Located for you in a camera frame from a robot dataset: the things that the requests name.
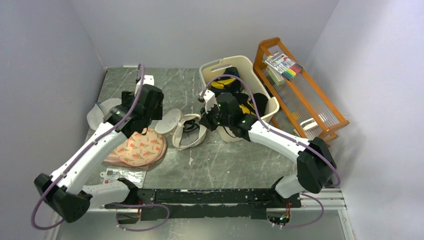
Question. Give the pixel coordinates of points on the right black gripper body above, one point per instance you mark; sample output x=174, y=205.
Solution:
x=213, y=119

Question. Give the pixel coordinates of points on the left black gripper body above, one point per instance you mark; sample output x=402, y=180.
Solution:
x=156, y=114

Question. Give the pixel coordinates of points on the white mesh laundry bag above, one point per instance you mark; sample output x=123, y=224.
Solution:
x=172, y=124

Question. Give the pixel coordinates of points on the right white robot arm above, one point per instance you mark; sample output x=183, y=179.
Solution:
x=314, y=163

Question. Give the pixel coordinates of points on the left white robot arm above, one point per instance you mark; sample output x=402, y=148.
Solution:
x=65, y=189

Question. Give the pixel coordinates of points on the black bra in mesh bag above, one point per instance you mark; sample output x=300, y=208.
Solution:
x=190, y=126

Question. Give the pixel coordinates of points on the yellow bra in basket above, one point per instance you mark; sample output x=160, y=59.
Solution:
x=248, y=109

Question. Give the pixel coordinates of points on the floral pink laundry bag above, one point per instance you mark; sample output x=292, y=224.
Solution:
x=139, y=151

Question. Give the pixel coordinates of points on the cream plastic laundry basket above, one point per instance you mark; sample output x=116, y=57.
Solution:
x=244, y=67

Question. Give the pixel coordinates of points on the black bra in basket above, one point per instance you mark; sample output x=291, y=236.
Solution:
x=259, y=102

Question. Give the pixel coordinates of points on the black yellow garment in basket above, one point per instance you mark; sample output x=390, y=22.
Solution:
x=227, y=84

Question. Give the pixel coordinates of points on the orange wooden rack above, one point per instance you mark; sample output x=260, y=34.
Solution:
x=305, y=105

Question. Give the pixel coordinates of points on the coloured marker pen pack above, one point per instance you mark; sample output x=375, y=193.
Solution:
x=283, y=65

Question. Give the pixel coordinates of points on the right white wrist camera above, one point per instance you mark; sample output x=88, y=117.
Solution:
x=208, y=99

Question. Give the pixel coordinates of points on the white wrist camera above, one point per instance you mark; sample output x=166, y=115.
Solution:
x=147, y=80
x=208, y=99

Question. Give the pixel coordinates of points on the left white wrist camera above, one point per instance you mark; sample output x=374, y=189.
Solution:
x=147, y=80

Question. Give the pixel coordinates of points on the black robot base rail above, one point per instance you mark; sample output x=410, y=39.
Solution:
x=211, y=203

